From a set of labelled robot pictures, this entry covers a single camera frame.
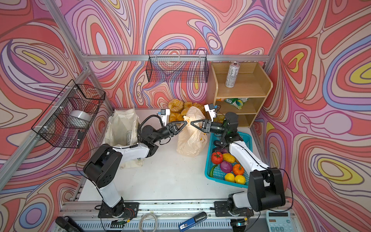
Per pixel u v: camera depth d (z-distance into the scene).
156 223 0.69
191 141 0.70
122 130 0.96
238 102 0.97
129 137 0.96
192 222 0.67
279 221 0.69
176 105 1.13
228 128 0.61
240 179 0.78
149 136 0.64
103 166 0.48
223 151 0.92
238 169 0.82
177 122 0.71
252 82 0.91
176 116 1.11
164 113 0.71
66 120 0.69
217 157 0.86
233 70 0.79
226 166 0.83
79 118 0.70
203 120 0.70
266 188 0.42
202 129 0.70
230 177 0.80
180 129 0.72
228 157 0.87
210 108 0.68
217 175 0.86
